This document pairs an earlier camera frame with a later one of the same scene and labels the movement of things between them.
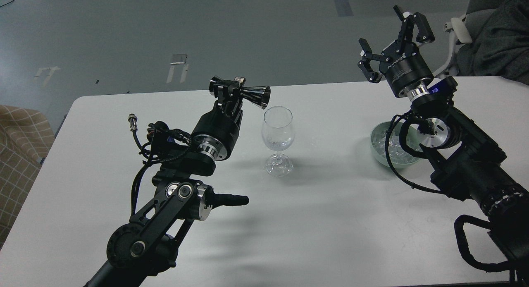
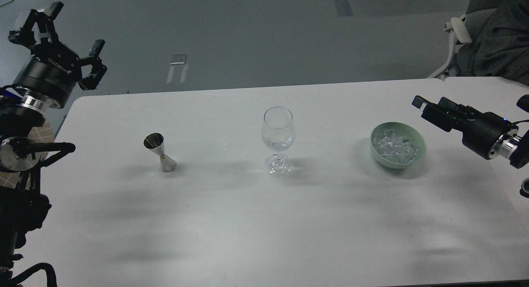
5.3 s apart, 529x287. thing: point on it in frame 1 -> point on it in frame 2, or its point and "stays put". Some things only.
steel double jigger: [259, 95] -> [155, 142]
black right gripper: [407, 65] -> [481, 131]
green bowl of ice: [399, 158] stays put
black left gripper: [218, 129] -> [53, 70]
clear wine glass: [278, 133] stays put
